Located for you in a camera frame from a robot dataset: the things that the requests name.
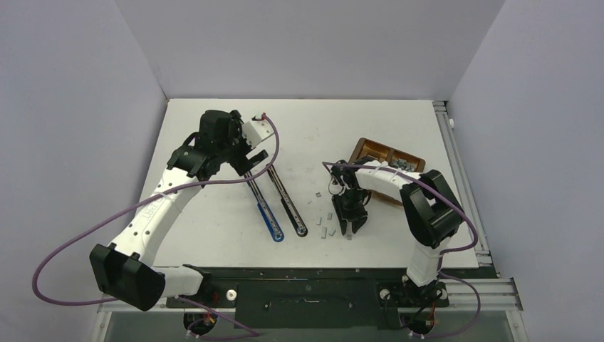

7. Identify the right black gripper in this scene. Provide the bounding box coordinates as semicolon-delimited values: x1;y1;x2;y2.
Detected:
333;188;368;234

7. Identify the black stapler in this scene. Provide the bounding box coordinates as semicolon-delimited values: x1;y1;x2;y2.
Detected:
268;165;308;237

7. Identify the brown plastic tray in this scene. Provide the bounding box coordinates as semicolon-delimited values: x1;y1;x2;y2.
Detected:
349;138;426;207

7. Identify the blue stapler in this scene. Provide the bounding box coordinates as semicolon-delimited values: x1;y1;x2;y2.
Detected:
246;180;284;242

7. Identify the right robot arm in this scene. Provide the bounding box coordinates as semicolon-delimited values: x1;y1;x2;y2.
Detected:
324;158;468;305

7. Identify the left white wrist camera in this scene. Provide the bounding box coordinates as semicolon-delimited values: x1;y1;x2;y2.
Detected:
241;119;274;149

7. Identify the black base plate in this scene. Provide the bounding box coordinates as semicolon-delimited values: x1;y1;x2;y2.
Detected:
166;266;450;331

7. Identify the aluminium side rail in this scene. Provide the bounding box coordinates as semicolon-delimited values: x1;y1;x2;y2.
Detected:
432;100;493;266

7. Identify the aluminium front rail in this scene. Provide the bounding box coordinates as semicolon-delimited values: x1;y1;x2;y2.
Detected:
98;278;524;313

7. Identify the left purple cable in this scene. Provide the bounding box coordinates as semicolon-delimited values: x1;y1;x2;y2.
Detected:
31;112;281;341

